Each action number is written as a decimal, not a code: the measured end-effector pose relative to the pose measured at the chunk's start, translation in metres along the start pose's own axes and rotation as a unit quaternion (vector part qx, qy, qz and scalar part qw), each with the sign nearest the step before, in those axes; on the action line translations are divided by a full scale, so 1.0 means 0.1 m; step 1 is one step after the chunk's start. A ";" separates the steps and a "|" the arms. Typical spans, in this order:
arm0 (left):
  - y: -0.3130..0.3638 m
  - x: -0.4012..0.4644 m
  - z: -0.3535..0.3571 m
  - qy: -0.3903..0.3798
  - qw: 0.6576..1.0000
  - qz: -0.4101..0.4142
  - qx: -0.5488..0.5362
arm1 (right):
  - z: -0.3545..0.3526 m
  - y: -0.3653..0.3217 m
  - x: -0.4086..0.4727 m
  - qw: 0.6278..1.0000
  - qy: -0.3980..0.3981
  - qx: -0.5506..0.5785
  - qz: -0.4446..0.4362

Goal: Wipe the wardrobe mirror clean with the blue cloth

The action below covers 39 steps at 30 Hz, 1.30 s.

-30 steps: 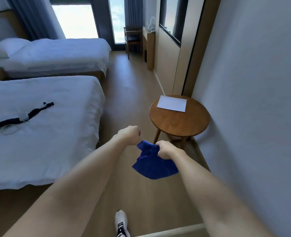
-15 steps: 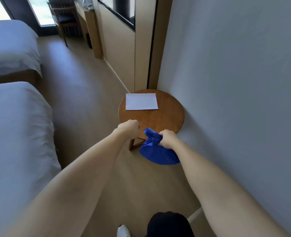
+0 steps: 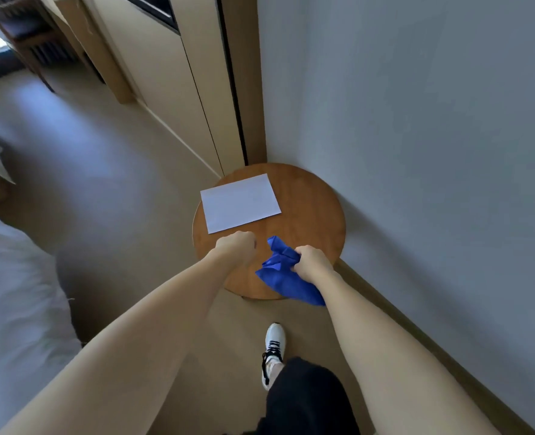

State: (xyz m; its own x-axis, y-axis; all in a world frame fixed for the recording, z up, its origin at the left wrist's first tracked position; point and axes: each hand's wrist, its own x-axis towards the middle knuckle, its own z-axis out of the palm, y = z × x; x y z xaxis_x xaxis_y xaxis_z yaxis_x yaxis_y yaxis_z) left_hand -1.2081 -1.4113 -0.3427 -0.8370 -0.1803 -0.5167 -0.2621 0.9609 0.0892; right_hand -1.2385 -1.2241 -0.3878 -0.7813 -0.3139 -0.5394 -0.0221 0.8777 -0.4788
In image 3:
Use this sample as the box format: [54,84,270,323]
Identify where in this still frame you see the person's left hand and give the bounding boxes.
[206,230,258,270]

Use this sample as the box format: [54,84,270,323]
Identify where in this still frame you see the person's right hand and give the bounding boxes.
[290,245,340,286]

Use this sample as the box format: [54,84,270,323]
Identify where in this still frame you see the blue microfibre cloth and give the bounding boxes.
[254,236,327,308]

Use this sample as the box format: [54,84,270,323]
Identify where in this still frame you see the person's right forearm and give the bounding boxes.
[317,274,502,435]

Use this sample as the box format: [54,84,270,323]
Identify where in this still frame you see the person's left forearm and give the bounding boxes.
[0,257,232,435]

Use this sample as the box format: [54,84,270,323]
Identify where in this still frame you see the white paper sheet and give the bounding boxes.
[200,173,282,235]

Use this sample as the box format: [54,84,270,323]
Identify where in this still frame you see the round wooden side table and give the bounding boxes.
[191,163,348,301]

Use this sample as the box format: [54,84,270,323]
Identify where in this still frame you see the white sneaker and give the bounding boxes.
[261,323,288,392]

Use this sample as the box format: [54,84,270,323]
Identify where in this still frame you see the black shorts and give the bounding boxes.
[224,356,362,435]

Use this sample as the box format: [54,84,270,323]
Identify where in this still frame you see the narrow wooden desk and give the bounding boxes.
[38,0,137,105]

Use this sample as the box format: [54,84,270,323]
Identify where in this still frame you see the wooden wall panel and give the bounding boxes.
[79,0,268,177]

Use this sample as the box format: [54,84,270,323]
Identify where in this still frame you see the black wall television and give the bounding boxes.
[120,0,181,36]

